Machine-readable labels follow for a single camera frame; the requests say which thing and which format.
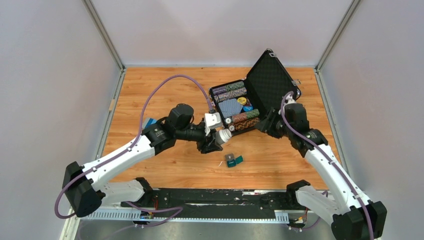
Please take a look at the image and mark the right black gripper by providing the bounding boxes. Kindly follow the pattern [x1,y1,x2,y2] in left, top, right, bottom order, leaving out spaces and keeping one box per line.
[254,107,293,139]

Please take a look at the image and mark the brown poker chip row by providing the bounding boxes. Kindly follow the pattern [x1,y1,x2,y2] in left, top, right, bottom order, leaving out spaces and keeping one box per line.
[228,117,260,132]

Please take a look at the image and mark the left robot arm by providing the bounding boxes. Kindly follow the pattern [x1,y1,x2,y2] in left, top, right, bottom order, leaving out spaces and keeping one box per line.
[57,103,232,218]

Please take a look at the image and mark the red green chip row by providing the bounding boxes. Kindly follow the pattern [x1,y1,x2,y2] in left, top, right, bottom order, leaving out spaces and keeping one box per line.
[224,109,260,124]

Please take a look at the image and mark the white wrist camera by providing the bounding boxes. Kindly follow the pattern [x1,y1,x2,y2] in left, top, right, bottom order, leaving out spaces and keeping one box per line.
[203,112,223,136]
[283,93,297,106]

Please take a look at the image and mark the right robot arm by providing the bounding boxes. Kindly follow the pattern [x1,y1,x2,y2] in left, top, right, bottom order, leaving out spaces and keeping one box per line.
[255,103,388,240]

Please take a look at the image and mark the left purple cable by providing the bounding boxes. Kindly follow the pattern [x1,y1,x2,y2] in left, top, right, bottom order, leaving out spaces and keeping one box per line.
[54,74,213,220]

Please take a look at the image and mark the blue playing card deck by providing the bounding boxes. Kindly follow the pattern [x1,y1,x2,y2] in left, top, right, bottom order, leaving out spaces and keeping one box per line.
[218,98,243,119]

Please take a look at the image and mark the black poker chip case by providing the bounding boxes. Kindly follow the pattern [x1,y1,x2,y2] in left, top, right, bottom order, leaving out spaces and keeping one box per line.
[209,48,302,136]

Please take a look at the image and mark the blue green toy block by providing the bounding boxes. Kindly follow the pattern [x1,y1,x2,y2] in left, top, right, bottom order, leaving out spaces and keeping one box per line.
[142,117,157,129]

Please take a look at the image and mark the purple green chip row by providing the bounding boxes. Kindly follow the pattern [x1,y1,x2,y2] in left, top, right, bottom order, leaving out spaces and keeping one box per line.
[212,81,245,95]

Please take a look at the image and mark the blue dealer chip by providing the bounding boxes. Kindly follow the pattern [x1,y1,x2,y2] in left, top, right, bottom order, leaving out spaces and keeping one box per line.
[242,105,254,112]

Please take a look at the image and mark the purple brown chip row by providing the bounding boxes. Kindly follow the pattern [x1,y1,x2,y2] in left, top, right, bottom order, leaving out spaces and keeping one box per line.
[214,87,247,103]

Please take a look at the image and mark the yellow dealer chip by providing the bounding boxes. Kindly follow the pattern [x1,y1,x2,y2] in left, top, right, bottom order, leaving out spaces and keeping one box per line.
[237,97,248,106]

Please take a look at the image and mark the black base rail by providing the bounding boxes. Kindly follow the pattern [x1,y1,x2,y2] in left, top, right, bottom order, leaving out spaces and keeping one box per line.
[133,177,307,220]

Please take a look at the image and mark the white pill bottle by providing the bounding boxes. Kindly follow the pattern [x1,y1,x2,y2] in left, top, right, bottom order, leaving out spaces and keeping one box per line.
[216,128,232,145]

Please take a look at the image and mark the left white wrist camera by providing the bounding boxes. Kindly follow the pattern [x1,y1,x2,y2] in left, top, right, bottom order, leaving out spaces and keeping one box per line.
[203,112,223,136]

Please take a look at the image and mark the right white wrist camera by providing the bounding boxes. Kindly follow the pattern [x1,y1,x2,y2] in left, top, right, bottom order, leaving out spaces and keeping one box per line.
[283,93,297,106]

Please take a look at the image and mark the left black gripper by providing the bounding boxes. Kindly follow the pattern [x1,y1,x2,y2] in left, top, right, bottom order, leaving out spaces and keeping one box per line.
[175,123,223,154]

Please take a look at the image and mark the teal pill organizer box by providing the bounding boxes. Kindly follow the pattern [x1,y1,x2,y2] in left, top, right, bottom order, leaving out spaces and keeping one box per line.
[224,153,244,168]

